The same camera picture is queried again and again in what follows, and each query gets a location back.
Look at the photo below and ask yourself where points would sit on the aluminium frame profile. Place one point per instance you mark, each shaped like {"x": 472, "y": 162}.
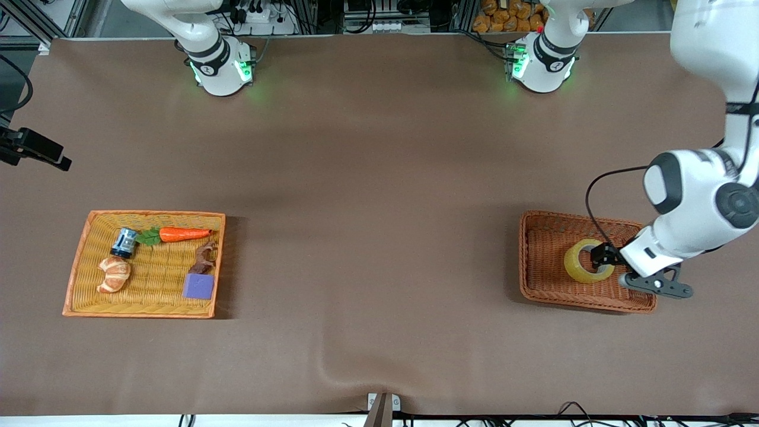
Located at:
{"x": 53, "y": 21}

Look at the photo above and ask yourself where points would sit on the brown wooden figure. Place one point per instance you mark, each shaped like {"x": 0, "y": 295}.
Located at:
{"x": 203, "y": 261}

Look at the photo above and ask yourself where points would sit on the orange toy pile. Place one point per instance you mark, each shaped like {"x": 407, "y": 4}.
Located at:
{"x": 510, "y": 15}

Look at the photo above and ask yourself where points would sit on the brown table cloth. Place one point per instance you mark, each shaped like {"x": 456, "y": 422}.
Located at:
{"x": 379, "y": 332}

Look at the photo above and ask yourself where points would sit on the white socket strip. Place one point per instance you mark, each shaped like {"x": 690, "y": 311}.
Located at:
{"x": 391, "y": 26}

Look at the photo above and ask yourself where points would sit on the white power strip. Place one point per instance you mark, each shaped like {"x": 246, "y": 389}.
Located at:
{"x": 267, "y": 21}

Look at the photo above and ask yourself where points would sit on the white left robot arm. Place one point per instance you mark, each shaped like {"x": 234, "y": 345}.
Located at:
{"x": 699, "y": 201}

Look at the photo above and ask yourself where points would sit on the brown wicker basket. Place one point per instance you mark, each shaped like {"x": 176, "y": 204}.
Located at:
{"x": 545, "y": 284}

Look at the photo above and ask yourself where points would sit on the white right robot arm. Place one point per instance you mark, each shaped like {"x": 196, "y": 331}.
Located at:
{"x": 213, "y": 59}

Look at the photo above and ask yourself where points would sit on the yellow wicker tray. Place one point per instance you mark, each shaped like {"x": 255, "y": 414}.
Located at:
{"x": 154, "y": 284}

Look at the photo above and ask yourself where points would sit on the yellow tape roll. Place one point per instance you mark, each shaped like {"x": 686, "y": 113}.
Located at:
{"x": 572, "y": 264}

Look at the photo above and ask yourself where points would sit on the purple cube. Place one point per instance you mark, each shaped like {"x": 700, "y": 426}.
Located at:
{"x": 198, "y": 286}

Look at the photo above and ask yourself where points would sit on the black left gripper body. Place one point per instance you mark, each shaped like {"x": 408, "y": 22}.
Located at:
{"x": 611, "y": 255}

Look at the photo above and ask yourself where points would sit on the small blue can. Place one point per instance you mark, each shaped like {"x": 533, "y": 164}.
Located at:
{"x": 124, "y": 242}

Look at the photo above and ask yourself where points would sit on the toy croissant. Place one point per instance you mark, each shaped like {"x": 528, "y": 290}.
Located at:
{"x": 114, "y": 274}

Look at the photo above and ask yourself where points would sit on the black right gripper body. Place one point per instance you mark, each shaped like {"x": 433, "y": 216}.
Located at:
{"x": 13, "y": 146}

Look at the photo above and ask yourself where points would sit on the metal camera bracket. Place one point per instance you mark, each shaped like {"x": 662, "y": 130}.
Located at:
{"x": 382, "y": 409}

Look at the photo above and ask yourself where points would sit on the orange toy carrot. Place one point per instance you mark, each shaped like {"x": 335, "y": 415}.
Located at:
{"x": 181, "y": 234}

